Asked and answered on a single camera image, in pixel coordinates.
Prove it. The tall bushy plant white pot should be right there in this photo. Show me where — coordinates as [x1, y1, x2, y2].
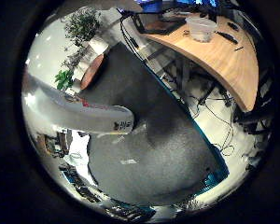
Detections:
[63, 8, 110, 58]

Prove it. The thin lavender plant white pot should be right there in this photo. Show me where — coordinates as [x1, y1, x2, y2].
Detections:
[61, 46, 89, 73]

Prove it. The round wooden plate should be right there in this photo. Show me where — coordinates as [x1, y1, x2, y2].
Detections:
[79, 52, 106, 91]

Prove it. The green leafy plant white pot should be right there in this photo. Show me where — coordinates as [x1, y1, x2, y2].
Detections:
[53, 68, 76, 92]

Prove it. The clear plastic container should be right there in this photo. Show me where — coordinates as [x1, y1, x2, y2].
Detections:
[184, 15, 218, 44]

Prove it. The small black device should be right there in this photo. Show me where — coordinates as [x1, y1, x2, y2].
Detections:
[226, 21, 241, 33]

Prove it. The light wooden desk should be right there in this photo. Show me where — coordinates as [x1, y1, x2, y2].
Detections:
[142, 13, 260, 113]

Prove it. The white tape strip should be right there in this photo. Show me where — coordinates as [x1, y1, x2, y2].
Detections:
[119, 158, 139, 166]

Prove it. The black floor cable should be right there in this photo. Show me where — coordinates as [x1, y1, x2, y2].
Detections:
[189, 92, 238, 157]

